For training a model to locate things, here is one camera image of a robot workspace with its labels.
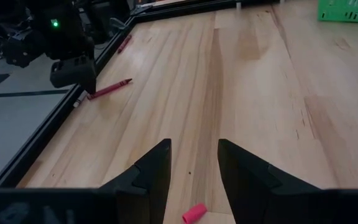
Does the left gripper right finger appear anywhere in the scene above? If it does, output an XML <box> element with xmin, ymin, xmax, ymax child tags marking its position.
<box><xmin>218</xmin><ymin>139</ymin><xmax>323</xmax><ymax>224</ymax></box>

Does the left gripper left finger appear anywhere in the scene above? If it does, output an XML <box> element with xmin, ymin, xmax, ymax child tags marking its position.
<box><xmin>99</xmin><ymin>139</ymin><xmax>172</xmax><ymax>224</ymax></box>

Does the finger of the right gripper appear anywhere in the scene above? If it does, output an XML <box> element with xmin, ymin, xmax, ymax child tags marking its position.
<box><xmin>50</xmin><ymin>55</ymin><xmax>98</xmax><ymax>95</ymax></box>

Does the green plastic basket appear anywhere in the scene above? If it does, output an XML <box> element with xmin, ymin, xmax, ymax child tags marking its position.
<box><xmin>317</xmin><ymin>0</ymin><xmax>358</xmax><ymax>24</ymax></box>

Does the small pink piece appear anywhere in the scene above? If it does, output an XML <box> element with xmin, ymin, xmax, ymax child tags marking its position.
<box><xmin>181</xmin><ymin>203</ymin><xmax>208</xmax><ymax>224</ymax></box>

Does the black frame clamp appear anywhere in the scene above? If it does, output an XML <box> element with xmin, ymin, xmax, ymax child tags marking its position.
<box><xmin>109</xmin><ymin>17</ymin><xmax>127</xmax><ymax>31</ymax></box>

